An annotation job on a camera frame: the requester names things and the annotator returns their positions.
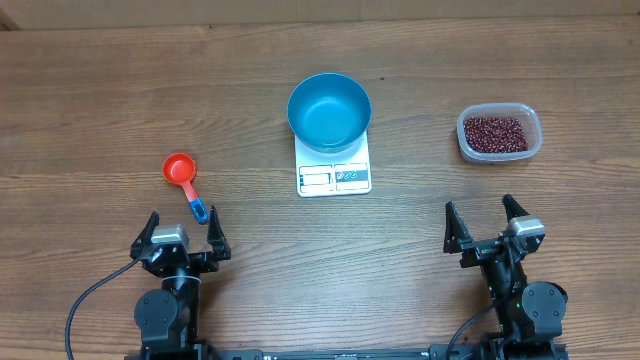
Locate black cable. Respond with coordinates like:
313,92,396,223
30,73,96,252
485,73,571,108
64,257,144,360
444,302,499,360

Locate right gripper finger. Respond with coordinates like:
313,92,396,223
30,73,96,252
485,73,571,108
443,201,472,253
502,194,529,221

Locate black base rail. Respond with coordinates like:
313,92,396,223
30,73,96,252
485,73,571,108
124,344,569,360

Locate red scoop with blue handle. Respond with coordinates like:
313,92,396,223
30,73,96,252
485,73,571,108
162,153,209,224

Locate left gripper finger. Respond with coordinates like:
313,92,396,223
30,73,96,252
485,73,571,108
207,206,231,260
131,212,160,250

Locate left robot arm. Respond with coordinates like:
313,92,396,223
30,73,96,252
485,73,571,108
130,208,231,360

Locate right black cable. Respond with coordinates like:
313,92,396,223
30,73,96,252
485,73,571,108
444,302,499,360

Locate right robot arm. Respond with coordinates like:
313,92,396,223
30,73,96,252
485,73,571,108
443,194,568,359

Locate white digital kitchen scale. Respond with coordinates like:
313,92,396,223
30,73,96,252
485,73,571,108
295,133,372,198

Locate clear plastic food container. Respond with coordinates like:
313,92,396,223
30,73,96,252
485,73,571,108
456,103,543,164

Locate red beans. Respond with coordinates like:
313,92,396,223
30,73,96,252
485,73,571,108
463,117,529,153

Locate blue metal bowl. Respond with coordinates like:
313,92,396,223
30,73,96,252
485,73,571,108
286,73,373,153

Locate left black cable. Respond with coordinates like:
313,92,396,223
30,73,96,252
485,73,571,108
64,257,144,360

